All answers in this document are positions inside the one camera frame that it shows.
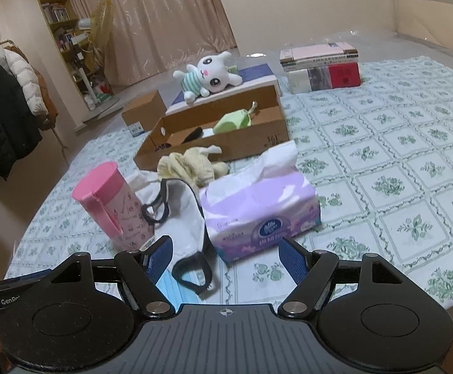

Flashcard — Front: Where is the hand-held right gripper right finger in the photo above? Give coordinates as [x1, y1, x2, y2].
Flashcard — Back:
[277, 236, 404, 318]

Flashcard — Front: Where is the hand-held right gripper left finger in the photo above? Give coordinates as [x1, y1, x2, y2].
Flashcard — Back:
[49, 235, 174, 318]

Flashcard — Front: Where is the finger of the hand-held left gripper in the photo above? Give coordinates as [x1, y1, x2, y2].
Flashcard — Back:
[0, 280, 51, 295]
[2, 268, 53, 283]

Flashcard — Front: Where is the blue face mask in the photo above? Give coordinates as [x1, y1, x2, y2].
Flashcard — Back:
[154, 269, 202, 310]

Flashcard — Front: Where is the white bag with black trim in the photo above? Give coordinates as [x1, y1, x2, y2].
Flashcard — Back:
[141, 177, 213, 296]

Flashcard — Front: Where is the pale yellow cloth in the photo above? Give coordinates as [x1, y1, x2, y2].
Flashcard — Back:
[157, 145, 230, 188]

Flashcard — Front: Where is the cardboard tray box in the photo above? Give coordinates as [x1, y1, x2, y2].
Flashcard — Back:
[133, 84, 291, 172]

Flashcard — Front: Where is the light green cloth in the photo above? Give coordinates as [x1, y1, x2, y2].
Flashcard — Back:
[213, 101, 259, 135]

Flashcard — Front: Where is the purple tissue pack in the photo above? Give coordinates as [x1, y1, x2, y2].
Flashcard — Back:
[198, 140, 323, 267]

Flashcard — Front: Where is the pink lidded cup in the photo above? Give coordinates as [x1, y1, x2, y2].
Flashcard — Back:
[72, 161, 156, 251]

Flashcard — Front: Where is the clothes rack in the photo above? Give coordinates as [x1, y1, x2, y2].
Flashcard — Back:
[0, 39, 71, 164]

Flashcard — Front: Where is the small closed cardboard box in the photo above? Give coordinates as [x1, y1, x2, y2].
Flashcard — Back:
[121, 89, 168, 138]

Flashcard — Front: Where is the brown jacket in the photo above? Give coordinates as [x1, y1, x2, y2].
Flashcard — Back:
[6, 45, 59, 131]

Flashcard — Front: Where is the white bunny plush toy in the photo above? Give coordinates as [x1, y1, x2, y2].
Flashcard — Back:
[172, 50, 245, 105]

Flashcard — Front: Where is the red and white thick box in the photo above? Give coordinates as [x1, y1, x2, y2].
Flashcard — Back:
[287, 61, 363, 95]

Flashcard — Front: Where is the blue topped white box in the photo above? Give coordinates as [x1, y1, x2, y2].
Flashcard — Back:
[165, 62, 282, 117]

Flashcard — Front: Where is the stack of thin books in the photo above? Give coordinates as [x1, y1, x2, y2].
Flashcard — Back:
[279, 42, 359, 73]

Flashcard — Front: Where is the standing fan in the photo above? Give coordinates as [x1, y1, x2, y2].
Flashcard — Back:
[76, 0, 114, 110]

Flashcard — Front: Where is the beige curtain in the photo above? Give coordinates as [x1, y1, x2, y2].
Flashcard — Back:
[61, 0, 238, 86]

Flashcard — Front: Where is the wooden bookshelf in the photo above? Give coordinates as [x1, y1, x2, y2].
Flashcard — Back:
[29, 0, 95, 98]

